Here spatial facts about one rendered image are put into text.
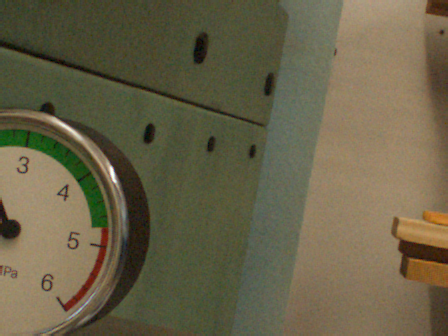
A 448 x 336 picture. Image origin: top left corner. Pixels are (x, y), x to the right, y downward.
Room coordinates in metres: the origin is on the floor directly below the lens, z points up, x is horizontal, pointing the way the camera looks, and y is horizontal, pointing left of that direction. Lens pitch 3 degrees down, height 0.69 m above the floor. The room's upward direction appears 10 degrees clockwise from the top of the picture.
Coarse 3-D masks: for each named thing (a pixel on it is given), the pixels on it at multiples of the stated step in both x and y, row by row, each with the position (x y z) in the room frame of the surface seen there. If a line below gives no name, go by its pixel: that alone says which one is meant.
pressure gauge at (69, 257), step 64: (0, 128) 0.32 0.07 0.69; (64, 128) 0.32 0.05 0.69; (0, 192) 0.32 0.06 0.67; (64, 192) 0.32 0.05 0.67; (128, 192) 0.32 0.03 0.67; (0, 256) 0.32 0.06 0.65; (64, 256) 0.32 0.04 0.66; (128, 256) 0.32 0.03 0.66; (0, 320) 0.32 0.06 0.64; (64, 320) 0.32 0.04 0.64
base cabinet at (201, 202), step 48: (0, 48) 0.40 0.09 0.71; (0, 96) 0.41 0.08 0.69; (48, 96) 0.45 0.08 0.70; (96, 96) 0.51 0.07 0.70; (144, 96) 0.58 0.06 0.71; (144, 144) 0.60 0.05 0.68; (192, 144) 0.70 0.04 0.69; (240, 144) 0.85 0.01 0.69; (192, 192) 0.72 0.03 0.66; (240, 192) 0.88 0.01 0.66; (192, 240) 0.75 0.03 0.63; (240, 240) 0.92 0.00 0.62; (144, 288) 0.65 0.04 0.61; (192, 288) 0.77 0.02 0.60
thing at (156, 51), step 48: (0, 0) 0.39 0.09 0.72; (48, 0) 0.43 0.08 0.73; (96, 0) 0.49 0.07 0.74; (144, 0) 0.55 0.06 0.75; (192, 0) 0.64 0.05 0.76; (240, 0) 0.76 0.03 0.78; (48, 48) 0.44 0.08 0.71; (96, 48) 0.50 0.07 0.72; (144, 48) 0.57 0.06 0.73; (192, 48) 0.66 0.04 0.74; (240, 48) 0.79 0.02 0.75; (192, 96) 0.68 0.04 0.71; (240, 96) 0.82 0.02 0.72
